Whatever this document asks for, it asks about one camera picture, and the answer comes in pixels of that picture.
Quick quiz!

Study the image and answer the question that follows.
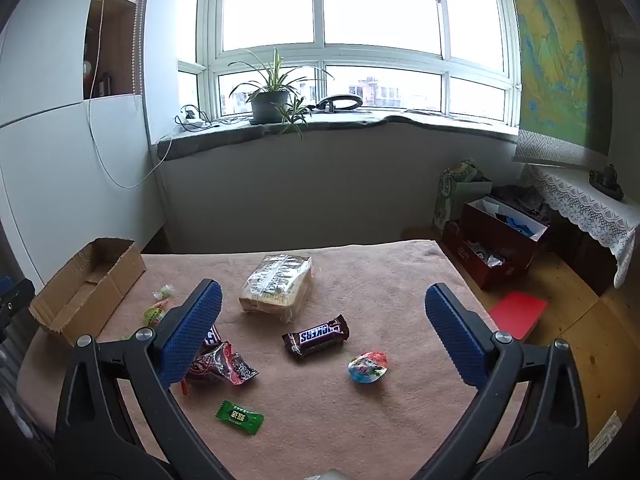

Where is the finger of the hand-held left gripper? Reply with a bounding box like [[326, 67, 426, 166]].
[[0, 276, 36, 321]]

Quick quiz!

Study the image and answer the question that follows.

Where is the dark teapot figurine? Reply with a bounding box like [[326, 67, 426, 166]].
[[589, 164, 625, 202]]

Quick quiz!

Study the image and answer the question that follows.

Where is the brown chocolate bar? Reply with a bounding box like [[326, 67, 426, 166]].
[[281, 314, 351, 359]]

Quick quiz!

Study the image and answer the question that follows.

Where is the white framed window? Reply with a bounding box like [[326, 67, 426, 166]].
[[177, 0, 521, 128]]

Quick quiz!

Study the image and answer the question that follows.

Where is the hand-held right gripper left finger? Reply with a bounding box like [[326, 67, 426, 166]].
[[54, 278, 236, 480]]

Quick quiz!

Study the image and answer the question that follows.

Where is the blue jelly cup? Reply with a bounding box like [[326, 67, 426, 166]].
[[347, 351, 391, 384]]

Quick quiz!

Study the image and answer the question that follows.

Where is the green gift bag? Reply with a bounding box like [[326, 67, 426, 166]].
[[432, 158, 493, 233]]

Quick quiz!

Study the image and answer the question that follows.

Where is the bagged sliced bread loaf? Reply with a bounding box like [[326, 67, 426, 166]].
[[238, 254, 315, 323]]

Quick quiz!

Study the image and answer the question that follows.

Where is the white paper label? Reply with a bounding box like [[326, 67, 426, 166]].
[[587, 410, 621, 466]]

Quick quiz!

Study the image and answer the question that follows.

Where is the potted spider plant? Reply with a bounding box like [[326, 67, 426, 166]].
[[228, 47, 335, 141]]

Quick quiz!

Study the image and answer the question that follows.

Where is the dark red snack packet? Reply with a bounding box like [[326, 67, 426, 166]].
[[180, 341, 259, 396]]

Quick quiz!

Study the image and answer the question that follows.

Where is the white cabinet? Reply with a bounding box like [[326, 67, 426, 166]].
[[0, 0, 168, 281]]

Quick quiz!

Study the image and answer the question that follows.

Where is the power strip with cables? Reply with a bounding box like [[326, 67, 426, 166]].
[[175, 105, 213, 133]]

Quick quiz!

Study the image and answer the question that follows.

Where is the white lace cloth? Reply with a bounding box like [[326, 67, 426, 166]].
[[522, 162, 638, 288]]

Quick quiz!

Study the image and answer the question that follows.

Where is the wooden wall shelf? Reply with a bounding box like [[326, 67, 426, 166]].
[[82, 0, 151, 101]]

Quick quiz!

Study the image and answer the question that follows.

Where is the black ring light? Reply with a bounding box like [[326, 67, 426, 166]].
[[316, 94, 363, 112]]

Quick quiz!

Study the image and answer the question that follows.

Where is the white hanging cable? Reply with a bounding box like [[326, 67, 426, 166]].
[[89, 0, 173, 189]]

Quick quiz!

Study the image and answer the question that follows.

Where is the cardboard box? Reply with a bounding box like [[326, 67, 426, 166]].
[[28, 237, 147, 347]]

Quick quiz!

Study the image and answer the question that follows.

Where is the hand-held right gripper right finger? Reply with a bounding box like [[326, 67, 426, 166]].
[[415, 282, 591, 480]]

